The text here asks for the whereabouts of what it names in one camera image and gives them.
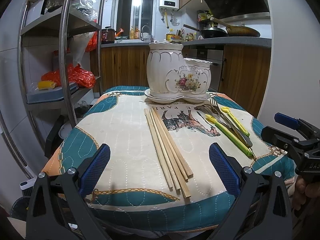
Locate gold metal fork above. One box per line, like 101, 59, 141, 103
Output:
209, 96, 253, 148

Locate green yellow tulip utensil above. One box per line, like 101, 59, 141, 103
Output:
205, 114, 255, 159

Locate yellow tulip handle utensil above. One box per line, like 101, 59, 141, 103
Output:
221, 106, 250, 137

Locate wooden chopstick three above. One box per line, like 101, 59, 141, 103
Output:
151, 107, 192, 199

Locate silver metal spoon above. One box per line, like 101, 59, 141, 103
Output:
195, 104, 253, 148

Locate wooden chopstick four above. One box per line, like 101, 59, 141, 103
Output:
151, 107, 193, 181

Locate wooden chopstick one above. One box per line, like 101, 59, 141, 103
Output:
144, 108, 173, 190

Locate wooden chopstick two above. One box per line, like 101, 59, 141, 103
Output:
150, 108, 181, 191

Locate wooden kitchen cabinets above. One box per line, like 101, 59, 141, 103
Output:
89, 44, 271, 117

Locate kitchen faucet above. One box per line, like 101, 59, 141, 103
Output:
140, 24, 154, 43

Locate kitchen window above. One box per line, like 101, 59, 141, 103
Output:
114, 0, 156, 40

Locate right hand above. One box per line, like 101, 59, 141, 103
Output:
292, 175, 320, 210

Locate patterned quilted table cloth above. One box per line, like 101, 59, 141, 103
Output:
43, 86, 295, 237

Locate built-in oven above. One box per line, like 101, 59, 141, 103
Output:
184, 47, 223, 92

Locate brown frying pan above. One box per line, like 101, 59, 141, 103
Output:
210, 16, 260, 37

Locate white floral ceramic utensil holder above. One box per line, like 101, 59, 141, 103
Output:
144, 42, 212, 104

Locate black wok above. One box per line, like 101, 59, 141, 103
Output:
183, 24, 228, 39

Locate red plastic bag lower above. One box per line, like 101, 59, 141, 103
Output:
41, 63, 96, 88

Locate red plastic bag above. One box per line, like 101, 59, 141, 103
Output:
41, 63, 96, 88
85, 31, 98, 53

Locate yellow oil bottle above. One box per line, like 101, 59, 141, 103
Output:
165, 28, 176, 42

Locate red plastic bag upper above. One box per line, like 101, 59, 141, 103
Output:
85, 31, 98, 53

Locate dark rice cooker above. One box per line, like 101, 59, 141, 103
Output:
101, 26, 115, 44

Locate stainless steel shelf rack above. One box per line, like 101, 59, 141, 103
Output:
17, 0, 104, 150

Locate clear plastic bag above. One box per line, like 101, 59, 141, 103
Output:
71, 0, 98, 22

